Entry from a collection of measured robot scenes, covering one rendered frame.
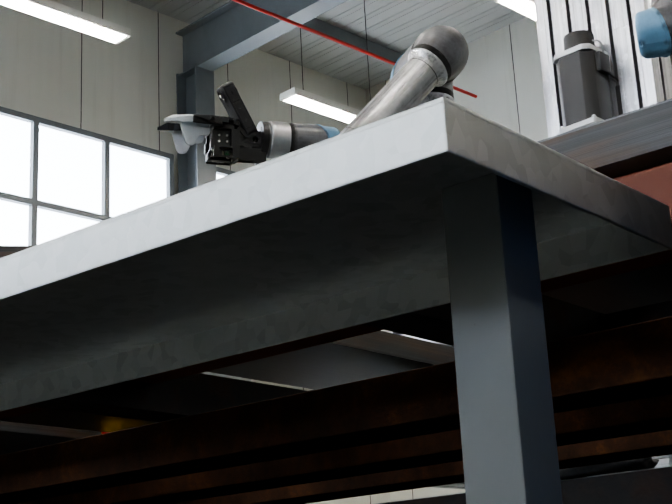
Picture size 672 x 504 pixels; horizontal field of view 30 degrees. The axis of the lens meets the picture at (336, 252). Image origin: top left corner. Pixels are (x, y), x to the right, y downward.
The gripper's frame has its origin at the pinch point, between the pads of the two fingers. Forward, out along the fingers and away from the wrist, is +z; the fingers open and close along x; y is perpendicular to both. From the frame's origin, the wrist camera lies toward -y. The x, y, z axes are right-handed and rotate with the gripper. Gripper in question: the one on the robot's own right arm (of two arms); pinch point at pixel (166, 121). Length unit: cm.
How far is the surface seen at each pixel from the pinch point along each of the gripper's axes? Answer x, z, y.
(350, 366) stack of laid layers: -82, -8, 54
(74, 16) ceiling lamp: 803, -80, -309
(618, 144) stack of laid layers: -155, -3, 42
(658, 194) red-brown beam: -158, -5, 47
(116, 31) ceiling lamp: 822, -119, -306
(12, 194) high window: 974, -47, -187
